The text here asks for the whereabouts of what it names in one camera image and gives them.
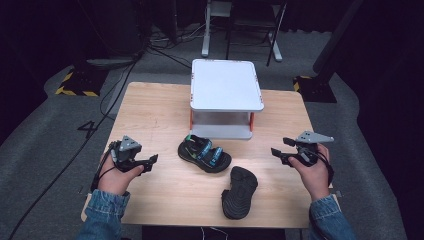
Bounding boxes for white metal stand leg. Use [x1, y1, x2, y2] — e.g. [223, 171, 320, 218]
[267, 29, 284, 63]
[201, 0, 233, 58]

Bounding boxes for hand-held gripper black cable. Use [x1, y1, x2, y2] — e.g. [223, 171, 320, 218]
[90, 142, 118, 193]
[316, 151, 336, 187]

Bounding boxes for long black floor cable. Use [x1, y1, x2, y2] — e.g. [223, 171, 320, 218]
[7, 59, 138, 240]

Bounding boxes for left hand-held gripper black cable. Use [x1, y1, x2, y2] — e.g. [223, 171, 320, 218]
[90, 142, 118, 193]

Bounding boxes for black yellow-striped stand base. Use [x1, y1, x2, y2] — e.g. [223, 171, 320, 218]
[292, 75, 338, 104]
[54, 67, 110, 98]

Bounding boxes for black folding chair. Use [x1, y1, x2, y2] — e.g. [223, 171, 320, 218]
[225, 0, 288, 67]

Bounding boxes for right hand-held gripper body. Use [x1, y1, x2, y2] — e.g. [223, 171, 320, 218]
[292, 130, 335, 168]

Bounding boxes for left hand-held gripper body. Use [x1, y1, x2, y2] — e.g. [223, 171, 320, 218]
[111, 134, 148, 173]

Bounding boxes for white two-tier shoe rack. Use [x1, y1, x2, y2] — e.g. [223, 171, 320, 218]
[188, 58, 265, 141]

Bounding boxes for person's right hand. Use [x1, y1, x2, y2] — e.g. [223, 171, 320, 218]
[287, 143, 332, 202]

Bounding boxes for black slanted post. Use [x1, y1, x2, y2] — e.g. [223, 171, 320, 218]
[312, 0, 365, 75]

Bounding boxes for thin white cable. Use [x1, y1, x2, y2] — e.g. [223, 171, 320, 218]
[199, 226, 232, 240]

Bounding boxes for tangle of floor cables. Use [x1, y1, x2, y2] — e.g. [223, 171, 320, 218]
[145, 22, 208, 70]

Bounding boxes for person's left hand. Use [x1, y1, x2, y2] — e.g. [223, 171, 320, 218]
[97, 153, 146, 196]

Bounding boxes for black blue-strapped sandal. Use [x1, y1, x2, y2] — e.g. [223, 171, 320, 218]
[220, 165, 259, 221]
[177, 134, 233, 174]

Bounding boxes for right hand-held gripper black cable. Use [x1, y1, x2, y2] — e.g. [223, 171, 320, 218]
[316, 151, 336, 187]

